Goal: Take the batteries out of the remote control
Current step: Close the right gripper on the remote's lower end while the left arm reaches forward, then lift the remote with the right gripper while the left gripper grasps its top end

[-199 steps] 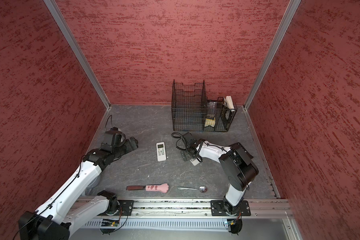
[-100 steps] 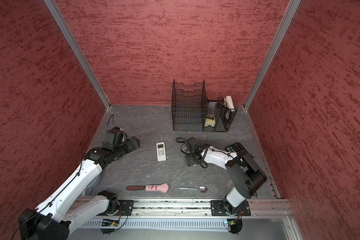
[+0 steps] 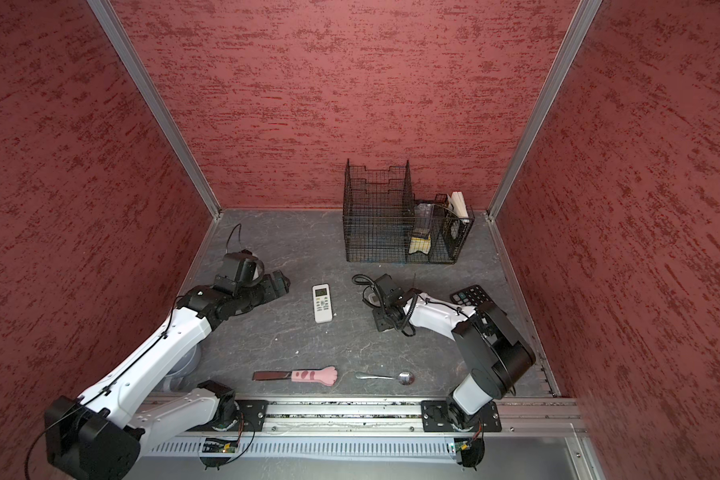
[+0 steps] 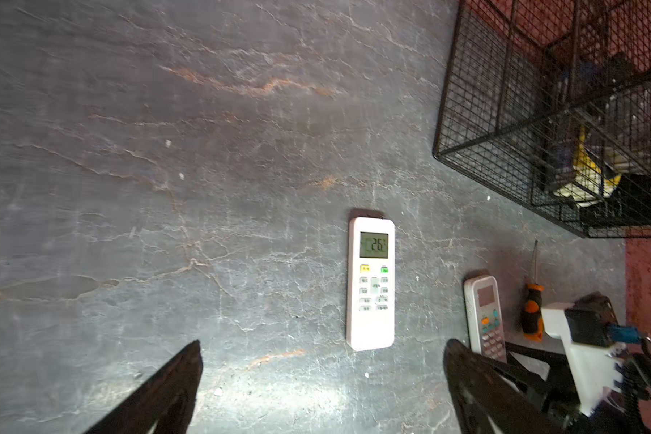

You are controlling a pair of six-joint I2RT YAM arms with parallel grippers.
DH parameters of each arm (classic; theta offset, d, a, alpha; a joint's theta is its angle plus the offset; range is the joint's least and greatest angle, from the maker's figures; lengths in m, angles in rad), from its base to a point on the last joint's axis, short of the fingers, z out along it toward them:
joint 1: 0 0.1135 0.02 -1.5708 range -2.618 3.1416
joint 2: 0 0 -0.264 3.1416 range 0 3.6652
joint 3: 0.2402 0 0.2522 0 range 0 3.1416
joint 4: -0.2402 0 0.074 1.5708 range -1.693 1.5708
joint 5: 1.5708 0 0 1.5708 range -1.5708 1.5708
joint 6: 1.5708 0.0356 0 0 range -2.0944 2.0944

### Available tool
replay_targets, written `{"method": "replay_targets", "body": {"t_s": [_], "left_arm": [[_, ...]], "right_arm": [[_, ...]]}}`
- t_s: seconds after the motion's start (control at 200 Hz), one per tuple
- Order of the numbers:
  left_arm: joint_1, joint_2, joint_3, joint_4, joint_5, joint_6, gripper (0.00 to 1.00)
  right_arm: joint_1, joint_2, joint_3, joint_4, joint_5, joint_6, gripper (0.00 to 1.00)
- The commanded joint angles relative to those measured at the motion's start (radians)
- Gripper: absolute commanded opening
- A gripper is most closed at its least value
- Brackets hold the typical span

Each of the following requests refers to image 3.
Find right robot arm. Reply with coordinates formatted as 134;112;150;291
362;274;536;430

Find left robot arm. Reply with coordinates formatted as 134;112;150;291
43;271;290;479

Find white air conditioner remote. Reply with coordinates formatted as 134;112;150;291
312;284;334;324

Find metal spoon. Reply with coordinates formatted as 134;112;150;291
355;371;415;386

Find yellow sponge in basket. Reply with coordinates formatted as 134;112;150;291
408;235;432;255

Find pink cat paw knife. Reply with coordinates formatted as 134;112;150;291
252;366;338;387

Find black calculator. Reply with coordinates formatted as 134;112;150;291
449;284;494;307

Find grey bowl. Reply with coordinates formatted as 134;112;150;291
159;344;202;392

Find white papers in basket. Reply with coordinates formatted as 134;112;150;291
448;191;469;221

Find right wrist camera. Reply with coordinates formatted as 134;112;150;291
362;284;383;308

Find black wire basket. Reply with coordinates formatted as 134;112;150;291
342;163;475;265

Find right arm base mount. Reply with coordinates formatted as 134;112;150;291
420;400;502;433

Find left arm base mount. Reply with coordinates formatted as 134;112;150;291
208;399;269;432

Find aluminium front rail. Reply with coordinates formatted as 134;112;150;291
137;395;583;436

